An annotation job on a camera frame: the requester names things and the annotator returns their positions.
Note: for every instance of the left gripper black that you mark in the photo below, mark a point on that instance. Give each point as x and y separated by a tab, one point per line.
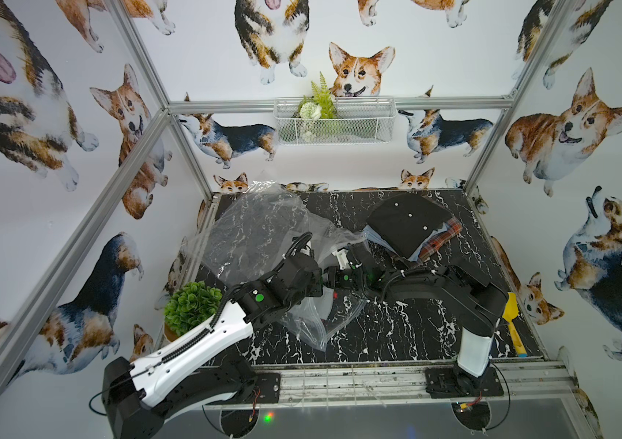
314	273

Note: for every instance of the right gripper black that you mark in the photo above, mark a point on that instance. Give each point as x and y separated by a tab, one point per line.
333	273

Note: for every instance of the clear plastic vacuum bag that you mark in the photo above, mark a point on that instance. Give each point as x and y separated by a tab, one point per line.
251	236

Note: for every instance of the black button shirt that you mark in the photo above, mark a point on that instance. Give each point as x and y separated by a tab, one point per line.
407	211

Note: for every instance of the red plaid shirt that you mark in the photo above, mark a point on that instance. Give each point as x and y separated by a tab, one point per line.
439	238

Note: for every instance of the grey button shirt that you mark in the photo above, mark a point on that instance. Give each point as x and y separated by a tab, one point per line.
330	307

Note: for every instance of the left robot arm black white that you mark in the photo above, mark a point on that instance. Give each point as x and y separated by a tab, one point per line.
138	396

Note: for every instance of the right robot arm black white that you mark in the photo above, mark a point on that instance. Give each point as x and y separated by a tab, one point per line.
469	295

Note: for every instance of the green potted plant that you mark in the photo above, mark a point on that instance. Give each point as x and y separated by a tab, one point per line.
190	306

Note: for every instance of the artificial fern with white flower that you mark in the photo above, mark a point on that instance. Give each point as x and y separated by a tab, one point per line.
319	104

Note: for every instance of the yellow dustpan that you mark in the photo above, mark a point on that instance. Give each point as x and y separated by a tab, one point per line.
511	312

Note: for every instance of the aluminium frame rail front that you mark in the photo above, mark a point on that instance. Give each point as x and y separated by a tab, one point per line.
355	385

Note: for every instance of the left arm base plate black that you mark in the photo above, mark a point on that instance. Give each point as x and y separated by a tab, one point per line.
266	390

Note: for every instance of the white wire wall basket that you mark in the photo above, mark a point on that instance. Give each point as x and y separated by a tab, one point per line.
352	121

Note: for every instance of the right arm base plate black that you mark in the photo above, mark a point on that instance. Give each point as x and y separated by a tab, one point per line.
452	383

